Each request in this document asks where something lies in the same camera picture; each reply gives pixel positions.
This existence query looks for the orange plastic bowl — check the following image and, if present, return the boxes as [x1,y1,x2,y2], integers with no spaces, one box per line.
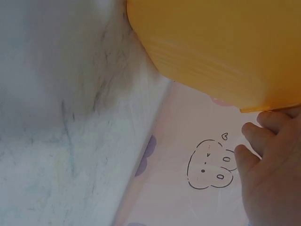
[126,0,301,114]

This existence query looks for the person's right hand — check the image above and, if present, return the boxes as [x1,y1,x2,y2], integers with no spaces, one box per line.
[234,107,301,226]

